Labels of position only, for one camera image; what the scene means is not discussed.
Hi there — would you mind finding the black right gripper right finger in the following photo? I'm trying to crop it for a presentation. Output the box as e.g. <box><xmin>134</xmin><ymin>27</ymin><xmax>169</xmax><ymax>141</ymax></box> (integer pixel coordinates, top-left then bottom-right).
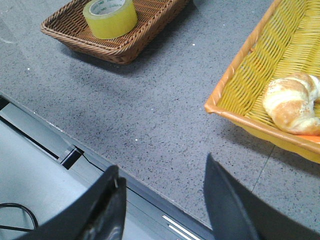
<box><xmin>203</xmin><ymin>154</ymin><xmax>320</xmax><ymax>240</ymax></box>

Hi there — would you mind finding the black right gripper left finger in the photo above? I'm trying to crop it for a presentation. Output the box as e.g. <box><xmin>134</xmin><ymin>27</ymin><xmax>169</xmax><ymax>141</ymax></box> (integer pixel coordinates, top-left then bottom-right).
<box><xmin>21</xmin><ymin>165</ymin><xmax>127</xmax><ymax>240</ymax></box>

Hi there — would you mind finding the yellow packing tape roll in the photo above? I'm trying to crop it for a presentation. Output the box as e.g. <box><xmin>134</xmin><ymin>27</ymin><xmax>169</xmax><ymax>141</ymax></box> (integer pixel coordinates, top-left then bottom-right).
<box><xmin>82</xmin><ymin>0</ymin><xmax>138</xmax><ymax>40</ymax></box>

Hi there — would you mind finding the toy orange carrot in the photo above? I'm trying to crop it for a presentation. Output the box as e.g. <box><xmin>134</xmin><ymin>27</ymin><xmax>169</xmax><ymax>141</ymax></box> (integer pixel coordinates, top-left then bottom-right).
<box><xmin>299</xmin><ymin>135</ymin><xmax>320</xmax><ymax>144</ymax></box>

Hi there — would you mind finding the toy bread croissant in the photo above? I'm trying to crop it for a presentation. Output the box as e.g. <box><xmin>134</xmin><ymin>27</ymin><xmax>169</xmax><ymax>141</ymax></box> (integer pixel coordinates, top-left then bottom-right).
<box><xmin>262</xmin><ymin>72</ymin><xmax>320</xmax><ymax>136</ymax></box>

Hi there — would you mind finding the yellow woven basket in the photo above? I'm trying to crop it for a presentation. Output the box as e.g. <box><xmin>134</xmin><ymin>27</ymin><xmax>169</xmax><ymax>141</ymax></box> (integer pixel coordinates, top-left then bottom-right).
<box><xmin>204</xmin><ymin>0</ymin><xmax>320</xmax><ymax>163</ymax></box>

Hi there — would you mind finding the brown wicker basket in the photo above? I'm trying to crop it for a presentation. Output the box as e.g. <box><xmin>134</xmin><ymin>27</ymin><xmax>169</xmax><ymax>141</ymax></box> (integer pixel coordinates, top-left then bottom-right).
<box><xmin>40</xmin><ymin>0</ymin><xmax>188</xmax><ymax>65</ymax></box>

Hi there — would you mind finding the black cable on floor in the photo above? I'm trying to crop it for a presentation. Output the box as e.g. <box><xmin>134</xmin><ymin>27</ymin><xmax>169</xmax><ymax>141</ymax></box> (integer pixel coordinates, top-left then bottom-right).
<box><xmin>0</xmin><ymin>202</ymin><xmax>39</xmax><ymax>233</ymax></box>

